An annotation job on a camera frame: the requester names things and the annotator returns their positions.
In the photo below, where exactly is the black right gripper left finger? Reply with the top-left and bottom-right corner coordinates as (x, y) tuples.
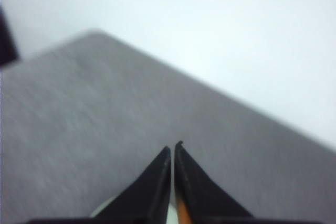
(94, 146), (171, 223)

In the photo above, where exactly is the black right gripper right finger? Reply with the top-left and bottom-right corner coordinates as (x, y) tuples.
(174, 141), (254, 223)

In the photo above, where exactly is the yellow corn cob piece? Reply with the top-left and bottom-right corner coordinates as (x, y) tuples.
(176, 196), (193, 224)

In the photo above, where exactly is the dark object at left edge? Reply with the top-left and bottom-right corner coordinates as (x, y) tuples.
(0, 6), (19, 68)

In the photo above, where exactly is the green shallow plate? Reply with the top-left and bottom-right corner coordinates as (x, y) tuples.
(90, 196), (178, 224)

